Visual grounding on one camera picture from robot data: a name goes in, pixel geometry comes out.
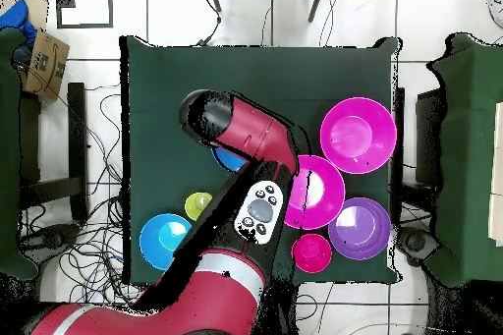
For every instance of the large blue bowl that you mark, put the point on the large blue bowl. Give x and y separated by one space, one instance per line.
159 240
230 160

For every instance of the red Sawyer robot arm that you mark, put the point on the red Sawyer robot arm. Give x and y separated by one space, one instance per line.
255 130

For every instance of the yellow cup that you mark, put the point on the yellow cup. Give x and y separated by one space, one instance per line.
194 205

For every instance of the large pink bowl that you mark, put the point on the large pink bowl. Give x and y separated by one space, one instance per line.
357 135
322 197

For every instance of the dark green table cloth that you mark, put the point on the dark green table cloth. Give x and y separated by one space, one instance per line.
235 71

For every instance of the small crimson bowl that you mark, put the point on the small crimson bowl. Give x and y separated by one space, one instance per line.
311 253

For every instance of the purple bowl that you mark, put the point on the purple bowl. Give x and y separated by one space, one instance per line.
359 229

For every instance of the green covered side table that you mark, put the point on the green covered side table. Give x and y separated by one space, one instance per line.
467 154
10 154

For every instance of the printed cardboard box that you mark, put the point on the printed cardboard box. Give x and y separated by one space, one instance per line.
45 71

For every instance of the plain cardboard box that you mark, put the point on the plain cardboard box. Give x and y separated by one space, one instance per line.
39 9

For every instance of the blue cloth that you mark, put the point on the blue cloth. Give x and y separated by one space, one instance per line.
17 16

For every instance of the person's foot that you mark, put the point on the person's foot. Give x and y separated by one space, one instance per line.
496 3

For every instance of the black bench frame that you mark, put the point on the black bench frame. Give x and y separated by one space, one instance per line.
430 134
76 134

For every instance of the black pedestal foot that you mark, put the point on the black pedestal foot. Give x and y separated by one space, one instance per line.
416 242
51 238

